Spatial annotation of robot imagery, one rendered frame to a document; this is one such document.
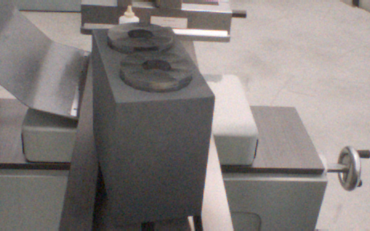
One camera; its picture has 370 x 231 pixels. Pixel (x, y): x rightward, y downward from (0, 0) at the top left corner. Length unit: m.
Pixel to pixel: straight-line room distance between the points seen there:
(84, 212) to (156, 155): 0.14
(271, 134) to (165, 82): 0.72
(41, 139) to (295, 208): 0.59
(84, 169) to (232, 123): 0.44
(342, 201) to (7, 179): 1.60
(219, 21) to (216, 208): 0.60
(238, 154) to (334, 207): 1.28
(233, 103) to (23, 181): 0.49
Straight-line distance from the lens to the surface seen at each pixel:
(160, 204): 0.70
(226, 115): 1.17
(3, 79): 1.07
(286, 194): 1.23
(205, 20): 1.24
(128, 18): 1.11
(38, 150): 1.14
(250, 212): 1.24
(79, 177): 0.79
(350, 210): 2.39
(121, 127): 0.61
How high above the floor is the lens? 1.45
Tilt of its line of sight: 31 degrees down
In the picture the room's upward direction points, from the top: 5 degrees clockwise
